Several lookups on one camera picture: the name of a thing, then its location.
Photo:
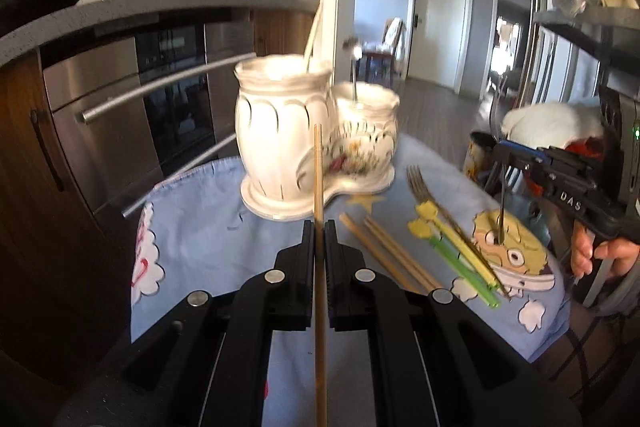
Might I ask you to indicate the wooden chopsticks pair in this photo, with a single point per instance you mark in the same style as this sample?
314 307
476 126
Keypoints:
370 247

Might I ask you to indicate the person's right hand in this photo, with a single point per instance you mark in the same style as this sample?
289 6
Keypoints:
585 252

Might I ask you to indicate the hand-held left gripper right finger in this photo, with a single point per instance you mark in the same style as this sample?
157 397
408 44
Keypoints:
330 252

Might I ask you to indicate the wide wooden cabinet door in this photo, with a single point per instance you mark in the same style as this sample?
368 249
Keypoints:
30 207

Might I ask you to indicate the green utensil with yellow flower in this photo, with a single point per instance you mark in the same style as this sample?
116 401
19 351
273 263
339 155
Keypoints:
465 252
450 257

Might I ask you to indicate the wooden chair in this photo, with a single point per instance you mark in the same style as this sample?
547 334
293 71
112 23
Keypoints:
394 37

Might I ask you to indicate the narrow wooden cabinet door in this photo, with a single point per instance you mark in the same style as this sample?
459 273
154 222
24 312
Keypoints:
282 32

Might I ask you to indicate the gold fork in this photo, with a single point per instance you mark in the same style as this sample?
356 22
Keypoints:
425 192

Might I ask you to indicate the white ceramic utensil holder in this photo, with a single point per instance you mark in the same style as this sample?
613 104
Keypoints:
280 132

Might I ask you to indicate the metal shelf rack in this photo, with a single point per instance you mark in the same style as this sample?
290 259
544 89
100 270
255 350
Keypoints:
575 27

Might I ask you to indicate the yellow patterned bin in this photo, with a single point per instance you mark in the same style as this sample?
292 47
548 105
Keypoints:
477 157

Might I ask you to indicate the dark armchair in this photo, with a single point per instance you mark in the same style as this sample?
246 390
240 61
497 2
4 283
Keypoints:
505 82

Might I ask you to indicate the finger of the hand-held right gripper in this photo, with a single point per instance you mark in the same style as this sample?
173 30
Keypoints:
522 157

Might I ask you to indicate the stainless steel oven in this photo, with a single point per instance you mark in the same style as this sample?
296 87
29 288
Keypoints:
125 107

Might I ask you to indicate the metal spoon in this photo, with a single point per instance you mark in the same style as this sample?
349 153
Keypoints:
355 67

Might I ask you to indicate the white cloth bundle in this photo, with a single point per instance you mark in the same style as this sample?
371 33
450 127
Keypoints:
550 124

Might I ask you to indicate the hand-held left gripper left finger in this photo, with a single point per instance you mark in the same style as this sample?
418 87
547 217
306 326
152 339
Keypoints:
309 252

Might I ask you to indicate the grey kitchen countertop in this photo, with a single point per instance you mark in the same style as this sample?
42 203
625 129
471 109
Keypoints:
125 12

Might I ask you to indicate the blue printed cloth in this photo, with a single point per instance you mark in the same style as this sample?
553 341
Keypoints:
200 232

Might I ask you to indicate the white door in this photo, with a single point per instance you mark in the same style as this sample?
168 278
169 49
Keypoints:
442 27

